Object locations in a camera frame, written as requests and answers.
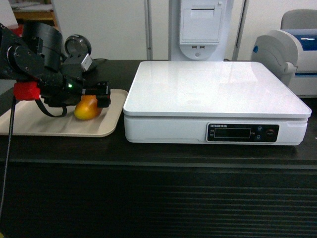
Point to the beige plastic tray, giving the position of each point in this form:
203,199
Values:
30,121

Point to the white digital checkout scale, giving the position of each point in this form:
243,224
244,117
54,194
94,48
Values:
203,102

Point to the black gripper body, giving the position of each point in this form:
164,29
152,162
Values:
64,86

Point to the white receipt printer kiosk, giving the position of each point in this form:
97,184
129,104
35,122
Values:
198,29

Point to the red cable clamp block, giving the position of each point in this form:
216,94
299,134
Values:
26,91

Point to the black checkout counter cabinet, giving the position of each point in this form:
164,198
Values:
72,187

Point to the grey metal pole left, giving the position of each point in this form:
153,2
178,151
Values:
148,28

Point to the white blue label printer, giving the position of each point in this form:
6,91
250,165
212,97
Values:
291,55

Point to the grey metal pole right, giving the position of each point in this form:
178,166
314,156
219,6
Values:
242,19

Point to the red yellow mango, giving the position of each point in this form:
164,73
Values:
87,108

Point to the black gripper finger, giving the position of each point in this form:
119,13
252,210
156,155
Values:
101,90

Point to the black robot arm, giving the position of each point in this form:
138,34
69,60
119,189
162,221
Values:
24,58

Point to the black barcode scanner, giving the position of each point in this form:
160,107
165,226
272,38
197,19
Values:
79,45

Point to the wooden shelf background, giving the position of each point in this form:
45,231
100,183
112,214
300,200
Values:
34,10

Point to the grey metal pole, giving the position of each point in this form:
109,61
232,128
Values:
242,19
148,28

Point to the grey chair back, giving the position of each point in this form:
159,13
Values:
299,19

